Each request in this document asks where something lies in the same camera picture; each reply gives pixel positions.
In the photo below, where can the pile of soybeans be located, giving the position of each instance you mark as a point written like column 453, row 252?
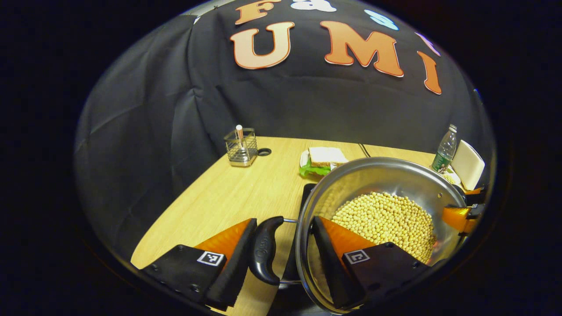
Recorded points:
column 386, row 219

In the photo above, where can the white divided bean plate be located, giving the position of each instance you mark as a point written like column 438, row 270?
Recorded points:
column 451, row 179

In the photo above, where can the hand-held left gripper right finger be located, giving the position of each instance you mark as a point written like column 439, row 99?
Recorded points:
column 329, row 267

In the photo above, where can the black table grommet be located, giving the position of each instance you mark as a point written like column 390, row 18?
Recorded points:
column 264, row 152

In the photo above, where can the clear plastic water bottle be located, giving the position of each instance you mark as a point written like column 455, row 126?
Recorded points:
column 444, row 151

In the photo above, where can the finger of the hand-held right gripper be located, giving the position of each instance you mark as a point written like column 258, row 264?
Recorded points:
column 459, row 218

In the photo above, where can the white toaster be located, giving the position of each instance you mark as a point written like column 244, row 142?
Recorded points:
column 469, row 164

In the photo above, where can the sandwich with lettuce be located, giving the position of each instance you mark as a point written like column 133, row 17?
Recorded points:
column 327, row 156

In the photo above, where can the small white plate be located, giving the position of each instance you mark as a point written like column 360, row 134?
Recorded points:
column 303, row 159

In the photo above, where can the black induction cooktop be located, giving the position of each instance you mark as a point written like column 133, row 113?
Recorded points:
column 292, row 263

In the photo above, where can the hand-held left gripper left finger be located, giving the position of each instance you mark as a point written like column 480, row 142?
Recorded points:
column 237, row 267

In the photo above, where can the stainless steel pot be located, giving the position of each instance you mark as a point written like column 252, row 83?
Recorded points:
column 377, row 175

